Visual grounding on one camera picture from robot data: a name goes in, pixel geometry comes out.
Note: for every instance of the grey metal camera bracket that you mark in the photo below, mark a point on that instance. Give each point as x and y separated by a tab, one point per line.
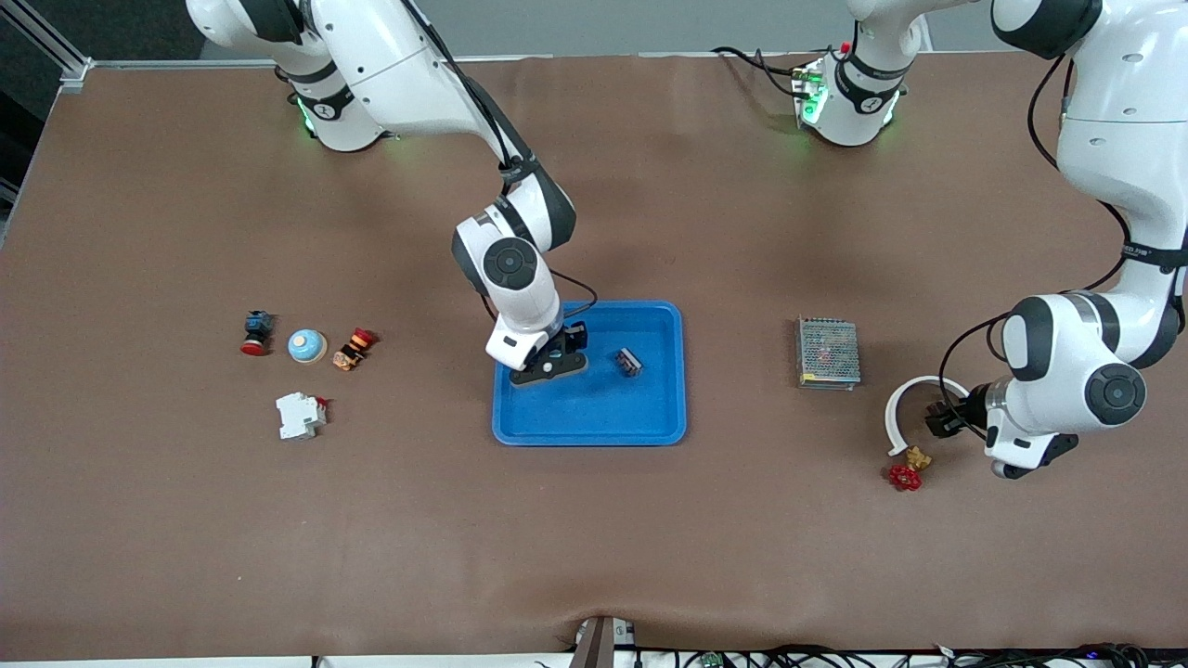
599	645

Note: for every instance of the red button orange black body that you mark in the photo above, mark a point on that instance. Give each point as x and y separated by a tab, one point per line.
353	351

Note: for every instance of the white circuit breaker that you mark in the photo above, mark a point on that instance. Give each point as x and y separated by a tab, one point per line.
299	416

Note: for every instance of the metal mesh power supply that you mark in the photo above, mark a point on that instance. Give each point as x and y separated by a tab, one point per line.
828	353

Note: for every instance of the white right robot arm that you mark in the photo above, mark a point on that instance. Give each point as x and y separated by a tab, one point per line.
390	65

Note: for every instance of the brown table mat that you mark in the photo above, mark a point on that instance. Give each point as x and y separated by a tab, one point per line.
594	538

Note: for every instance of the blue dome call bell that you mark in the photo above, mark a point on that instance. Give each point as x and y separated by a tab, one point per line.
306	346

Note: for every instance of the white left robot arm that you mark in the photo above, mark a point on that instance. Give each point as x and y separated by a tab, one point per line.
1114	139

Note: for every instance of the red button blue black body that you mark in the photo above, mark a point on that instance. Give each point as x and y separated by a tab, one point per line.
257	332

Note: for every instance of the blue plastic tray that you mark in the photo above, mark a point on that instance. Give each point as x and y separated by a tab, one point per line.
594	408

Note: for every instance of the grey striped black capacitor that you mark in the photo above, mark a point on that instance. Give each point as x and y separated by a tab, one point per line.
630	362

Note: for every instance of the white curved plastic piece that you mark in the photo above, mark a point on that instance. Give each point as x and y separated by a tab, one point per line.
893	408

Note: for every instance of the aluminium frame rail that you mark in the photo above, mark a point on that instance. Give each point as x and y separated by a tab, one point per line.
74	76

